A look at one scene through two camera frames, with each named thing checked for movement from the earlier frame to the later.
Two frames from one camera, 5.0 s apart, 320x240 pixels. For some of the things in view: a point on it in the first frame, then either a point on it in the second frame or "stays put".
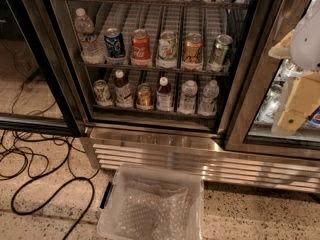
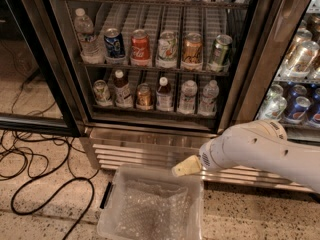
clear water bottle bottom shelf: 188,99 stays put
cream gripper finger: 282,50 → 186,167
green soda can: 219,53 stays put
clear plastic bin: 145,202 stays put
